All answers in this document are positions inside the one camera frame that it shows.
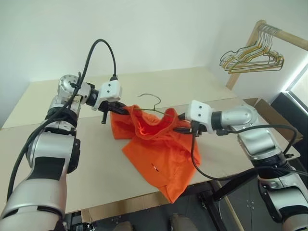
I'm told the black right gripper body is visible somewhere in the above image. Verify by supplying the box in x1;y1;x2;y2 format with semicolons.
190;121;205;137

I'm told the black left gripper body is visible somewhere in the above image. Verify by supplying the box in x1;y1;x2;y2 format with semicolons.
98;100;121;125

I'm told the green wire hanger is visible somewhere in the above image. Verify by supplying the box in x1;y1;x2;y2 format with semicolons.
137;93;180;120

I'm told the orange t-shirt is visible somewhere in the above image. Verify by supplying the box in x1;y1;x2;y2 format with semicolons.
110;103;202;204

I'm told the wooden clothes rack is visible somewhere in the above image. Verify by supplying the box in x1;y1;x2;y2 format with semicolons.
225;20;308;91

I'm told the open cardboard box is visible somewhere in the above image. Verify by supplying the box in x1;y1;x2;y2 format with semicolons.
243;97;304;145

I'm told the brown rounded shape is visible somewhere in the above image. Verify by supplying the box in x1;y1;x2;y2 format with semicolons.
113;221;133;231
171;213;193;231

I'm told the thin wooden stick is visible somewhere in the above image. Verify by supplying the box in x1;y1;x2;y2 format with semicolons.
225;192;244;231

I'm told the black flat panel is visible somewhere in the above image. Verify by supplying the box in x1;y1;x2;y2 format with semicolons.
270;91;308;161

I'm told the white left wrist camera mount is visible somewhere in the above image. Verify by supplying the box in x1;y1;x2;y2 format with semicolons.
91;80;123;111

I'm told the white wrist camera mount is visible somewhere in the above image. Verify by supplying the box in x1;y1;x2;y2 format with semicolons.
91;80;123;111
184;100;216;133

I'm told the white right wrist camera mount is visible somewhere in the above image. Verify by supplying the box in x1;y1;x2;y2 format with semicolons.
184;100;216;133

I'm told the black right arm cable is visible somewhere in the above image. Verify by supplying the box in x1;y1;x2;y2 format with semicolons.
191;121;308;181

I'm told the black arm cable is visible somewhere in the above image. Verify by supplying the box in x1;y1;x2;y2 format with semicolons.
7;39;119;200
191;121;308;181

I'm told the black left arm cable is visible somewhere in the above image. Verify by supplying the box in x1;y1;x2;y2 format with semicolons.
7;39;119;200

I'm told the black metal table frame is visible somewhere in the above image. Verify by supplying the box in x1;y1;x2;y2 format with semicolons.
69;168;259;231

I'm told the gold wire hanger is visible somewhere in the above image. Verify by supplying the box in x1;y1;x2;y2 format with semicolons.
226;25;284;74

